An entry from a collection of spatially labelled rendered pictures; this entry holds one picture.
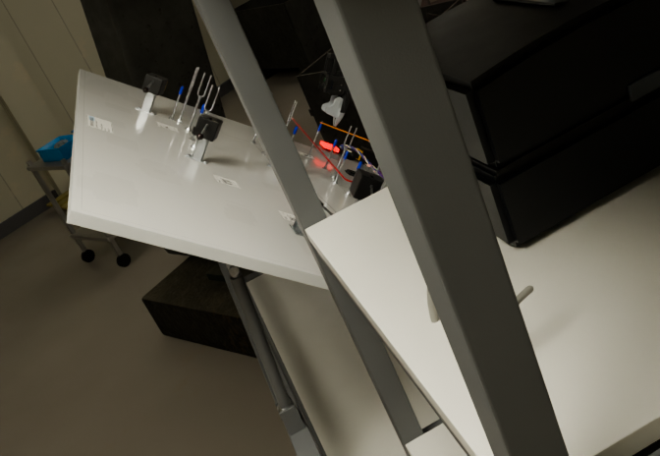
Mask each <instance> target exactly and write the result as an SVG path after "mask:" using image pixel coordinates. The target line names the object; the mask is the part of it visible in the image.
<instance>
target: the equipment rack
mask: <svg viewBox="0 0 660 456"><path fill-rule="evenodd" d="M313 1H314V3H315V6H316V8H317V11H318V13H319V16H320V18H321V21H322V24H323V25H324V28H325V30H326V33H327V35H328V38H329V40H330V43H331V45H332V48H333V50H334V53H335V55H336V58H337V60H338V63H339V65H340V68H341V70H342V73H343V76H344V78H345V81H346V83H347V86H348V88H349V91H350V93H351V96H352V98H353V101H354V103H355V106H356V108H357V112H358V115H359V117H360V119H361V122H362V124H363V127H364V129H365V132H366V134H367V137H368V139H369V142H370V144H371V147H372V149H373V152H374V154H375V157H376V159H377V162H378V164H379V167H380V170H381V172H382V175H383V177H384V180H385V182H386V185H387V187H386V188H384V189H382V190H380V191H379V192H377V193H375V194H373V195H371V196H369V197H367V198H365V199H362V200H360V201H358V202H356V203H354V204H352V205H351V206H349V207H347V208H345V209H343V210H341V211H339V212H337V213H335V214H333V215H331V216H329V217H327V216H326V214H325V211H324V209H323V207H322V205H321V202H320V200H319V198H318V196H317V193H316V191H315V189H314V187H313V186H312V183H311V181H310V179H309V177H308V174H307V172H306V170H305V168H304V165H303V162H302V160H301V157H300V155H299V153H298V151H297V148H296V146H295V144H294V142H293V140H292V137H291V135H290V133H289V131H288V128H287V126H286V124H285V122H284V119H283V117H282V115H281V113H280V110H279V108H278V106H277V104H276V101H275V99H274V97H273V95H272V93H271V90H270V88H269V86H268V84H267V81H266V79H265V78H264V76H263V73H262V71H261V69H260V67H259V64H258V62H257V60H256V58H255V56H254V53H253V51H252V49H251V47H250V44H249V42H248V39H247V36H246V34H245V32H244V30H243V27H242V25H241V23H240V21H239V18H238V16H237V14H236V12H235V10H234V7H233V5H232V3H231V1H230V0H193V2H194V3H195V5H196V7H197V9H198V11H199V13H200V16H201V18H202V20H203V22H204V24H205V26H206V28H207V30H208V33H209V35H210V37H211V39H212V41H213V43H214V45H215V47H216V50H217V52H218V54H219V56H220V58H221V60H222V62H223V65H224V67H225V69H226V71H227V73H228V75H229V77H230V79H231V82H232V84H233V86H234V88H235V90H236V92H237V94H238V96H239V99H240V101H241V103H242V105H243V107H244V109H245V111H246V113H247V116H248V118H249V120H250V122H251V124H252V126H253V129H254V131H255V133H256V135H257V137H258V139H259V141H260V143H261V146H262V148H263V150H264V152H265V154H266V156H267V158H268V161H269V163H270V165H271V167H272V169H273V171H274V173H275V175H276V178H277V180H278V182H279V184H280V186H281V188H282V190H283V192H284V195H285V197H286V199H287V201H288V203H289V205H290V207H291V210H292V212H293V214H294V216H295V217H296V219H297V221H298V223H299V226H300V228H301V230H302V233H303V235H304V237H305V239H306V242H307V244H308V246H309V248H310V250H311V252H312V254H313V257H314V259H315V261H316V263H317V265H318V267H319V269H320V271H321V274H322V276H323V278H324V280H325V282H326V284H327V286H328V288H329V291H330V293H331V295H332V297H333V299H334V301H335V303H336V306H337V308H338V310H339V312H340V314H341V316H342V318H343V320H344V323H345V325H346V326H347V328H348V330H349V332H350V334H351V336H352V339H353V341H354V343H355V345H356V347H357V350H358V353H359V355H360V357H361V359H362V361H363V363H364V365H365V367H366V370H367V372H368V374H369V376H370V378H371V380H372V382H373V384H374V387H375V389H376V391H377V393H378V395H379V397H380V399H381V402H382V404H383V406H384V408H385V410H386V412H387V414H388V416H389V419H390V421H391V423H392V425H393V427H394V429H395V431H396V433H397V436H398V437H399V439H400V441H401V443H402V445H403V447H404V450H405V452H406V454H407V456H633V455H634V454H635V453H637V452H639V451H640V450H642V449H643V448H645V447H647V446H648V445H650V444H652V443H653V442H655V441H657V440H658V439H660V166H658V167H656V168H654V169H653V170H651V171H649V172H647V173H646V174H644V175H642V176H640V177H639V178H637V179H635V180H633V181H632V182H630V183H628V184H626V185H625V186H623V187H621V188H620V189H618V190H617V191H615V192H613V193H611V194H610V195H608V196H606V197H604V198H603V199H600V200H598V201H597V202H595V203H593V204H591V205H590V206H588V207H586V208H584V209H583V210H581V211H579V212H577V213H575V214H574V215H572V216H570V217H568V218H567V219H565V220H563V221H561V222H560V223H558V224H556V225H554V226H553V227H551V228H549V229H547V230H546V231H544V232H542V233H540V234H539V235H537V236H535V237H533V238H531V239H530V240H528V241H526V242H524V243H523V244H521V245H519V246H517V247H516V246H514V245H513V244H510V245H509V244H507V243H506V242H504V241H503V240H501V239H499V238H498V237H496V234H495V231H494V228H493V225H492V222H491V219H490V216H489V213H488V210H487V207H486V204H485V201H484V198H483V195H482V192H481V189H480V187H479V184H478V181H477V178H476V175H475V172H474V169H473V166H472V163H471V160H470V157H469V154H468V149H467V146H466V143H465V140H464V137H463V134H462V131H461V128H460V125H459V122H458V119H457V116H456V113H455V110H454V107H453V104H452V101H451V98H450V95H449V92H448V90H447V87H446V84H445V81H444V78H443V75H442V72H441V69H440V66H439V63H438V60H437V57H436V54H435V51H434V48H433V45H432V42H431V39H430V36H429V33H428V30H427V27H426V24H425V21H424V18H423V15H422V13H421V10H420V7H419V4H418V1H417V0H313ZM529 285H530V286H533V292H532V293H531V294H529V295H528V296H527V297H526V298H525V299H524V300H523V301H522V302H521V303H520V304H519V303H518V300H517V297H516V295H518V294H519V293H520V292H521V291H522V290H523V289H524V288H525V287H527V286H529ZM427 289H428V291H429V294H430V296H431V299H432V301H433V304H434V306H435V309H436V311H437V313H438V316H439V320H438V321H437V322H435V323H433V322H431V319H430V316H429V310H428V305H427ZM383 343H384V344H385V346H386V347H387V348H388V350H389V351H390V352H391V354H392V355H393V356H394V358H395V359H396V360H397V362H398V363H399V364H400V366H401V367H402V368H403V370H404V371H405V372H406V374H407V375H408V377H409V378H410V379H411V381H412V382H413V384H414V385H415V386H416V388H417V389H418V390H419V392H420V393H421V394H422V396H423V397H424V398H425V400H426V401H427V402H428V404H429V405H430V406H431V408H432V409H433V410H434V412H435V413H436V415H437V416H438V417H439V420H438V421H436V422H434V423H432V424H431V425H429V426H427V427H425V428H423V429H421V427H420V424H419V422H418V420H417V418H416V415H415V413H414V411H413V408H412V405H411V403H410V401H409V399H408V396H407V394H406V392H405V390H404V387H403V385H402V383H401V382H400V379H399V377H398V375H397V373H396V370H395V368H394V366H393V364H392V362H391V359H390V357H389V355H388V353H387V350H386V348H385V346H384V344H383Z"/></svg>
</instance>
